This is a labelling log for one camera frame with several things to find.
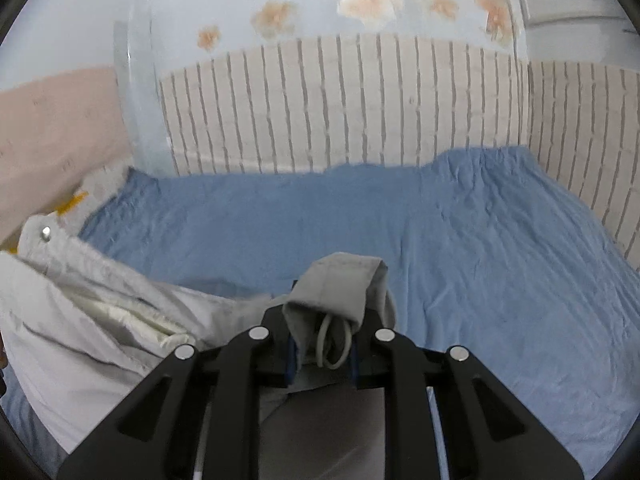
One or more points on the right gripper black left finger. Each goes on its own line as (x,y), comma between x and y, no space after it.
(195,416)

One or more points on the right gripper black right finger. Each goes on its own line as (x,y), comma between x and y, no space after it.
(448,416)

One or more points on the light grey puffer jacket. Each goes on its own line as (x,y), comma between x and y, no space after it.
(82,330)

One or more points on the blue bed sheet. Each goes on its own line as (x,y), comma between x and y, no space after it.
(481,247)

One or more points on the pink padded headboard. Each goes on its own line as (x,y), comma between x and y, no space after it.
(53,132)

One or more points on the clear plastic sheet roll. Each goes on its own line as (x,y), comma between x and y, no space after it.
(139,93)

